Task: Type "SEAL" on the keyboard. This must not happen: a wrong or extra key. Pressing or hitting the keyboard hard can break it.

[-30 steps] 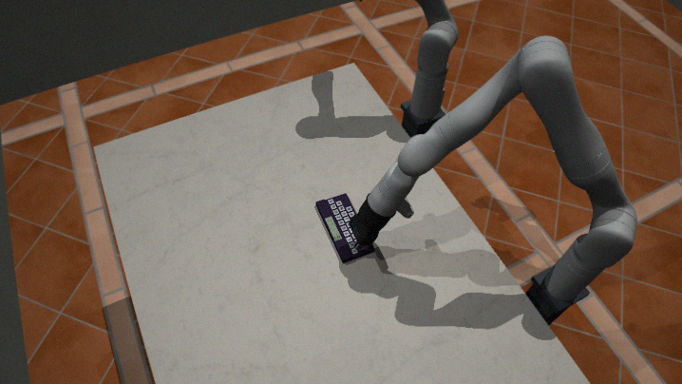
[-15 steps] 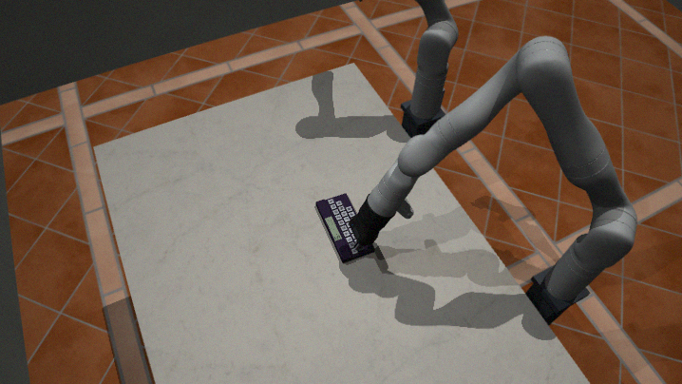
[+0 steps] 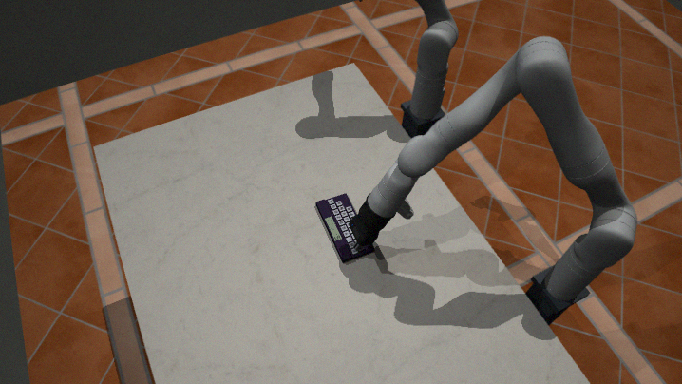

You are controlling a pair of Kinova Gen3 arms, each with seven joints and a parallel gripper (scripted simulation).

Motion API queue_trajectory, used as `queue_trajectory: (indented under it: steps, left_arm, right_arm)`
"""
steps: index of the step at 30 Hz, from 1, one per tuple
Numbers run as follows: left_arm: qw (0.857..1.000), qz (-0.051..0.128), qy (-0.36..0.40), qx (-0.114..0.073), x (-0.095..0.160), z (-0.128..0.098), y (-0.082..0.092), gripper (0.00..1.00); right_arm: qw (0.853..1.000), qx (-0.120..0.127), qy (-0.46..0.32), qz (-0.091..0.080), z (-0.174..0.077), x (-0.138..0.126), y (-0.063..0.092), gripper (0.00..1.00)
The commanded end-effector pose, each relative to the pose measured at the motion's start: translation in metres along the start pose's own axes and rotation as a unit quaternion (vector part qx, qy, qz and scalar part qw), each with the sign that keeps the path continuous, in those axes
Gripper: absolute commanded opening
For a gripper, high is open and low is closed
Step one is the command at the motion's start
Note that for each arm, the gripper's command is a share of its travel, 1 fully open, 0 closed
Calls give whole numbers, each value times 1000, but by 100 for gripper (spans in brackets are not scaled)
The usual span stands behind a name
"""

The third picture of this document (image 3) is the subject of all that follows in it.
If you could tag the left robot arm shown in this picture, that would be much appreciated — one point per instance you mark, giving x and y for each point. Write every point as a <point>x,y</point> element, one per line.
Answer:
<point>543,76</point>

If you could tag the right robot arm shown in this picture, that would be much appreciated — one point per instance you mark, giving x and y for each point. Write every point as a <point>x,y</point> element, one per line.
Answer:
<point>434,48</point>

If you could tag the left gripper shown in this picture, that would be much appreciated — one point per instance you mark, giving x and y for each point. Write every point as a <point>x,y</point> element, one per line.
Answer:
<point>374,215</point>

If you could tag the dark purple keyboard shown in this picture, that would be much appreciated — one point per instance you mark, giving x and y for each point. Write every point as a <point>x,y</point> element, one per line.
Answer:
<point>336,213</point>

